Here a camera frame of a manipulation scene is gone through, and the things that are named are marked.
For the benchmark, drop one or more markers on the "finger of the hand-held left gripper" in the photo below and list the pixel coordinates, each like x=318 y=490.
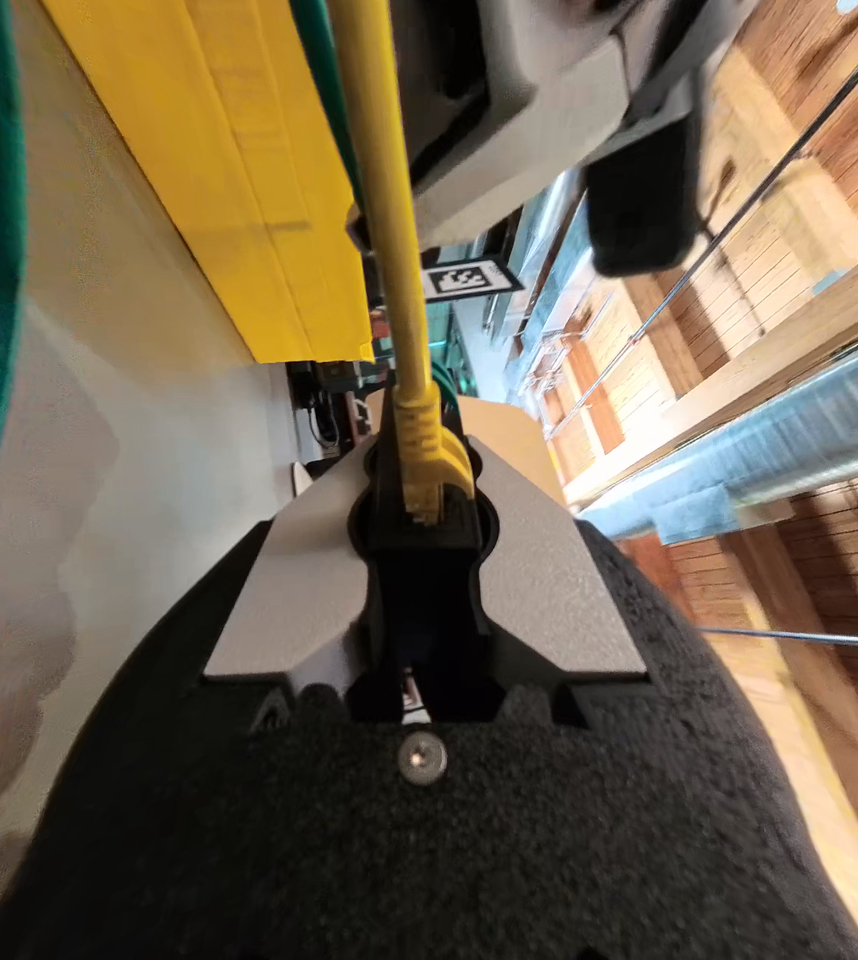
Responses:
x=549 y=112

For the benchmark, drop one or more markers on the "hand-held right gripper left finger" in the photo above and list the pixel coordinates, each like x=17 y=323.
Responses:
x=301 y=600

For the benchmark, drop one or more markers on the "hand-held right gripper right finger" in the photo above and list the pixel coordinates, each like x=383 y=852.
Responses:
x=556 y=600

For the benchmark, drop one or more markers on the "black network switch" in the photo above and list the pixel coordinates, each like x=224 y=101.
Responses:
x=421 y=585

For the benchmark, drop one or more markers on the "yellow plastic bin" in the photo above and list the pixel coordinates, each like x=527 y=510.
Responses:
x=211 y=150

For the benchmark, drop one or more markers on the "printed tag sign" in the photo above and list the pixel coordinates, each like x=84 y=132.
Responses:
x=466 y=281

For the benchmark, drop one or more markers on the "silver air duct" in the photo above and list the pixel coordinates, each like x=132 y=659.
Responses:
x=774 y=435

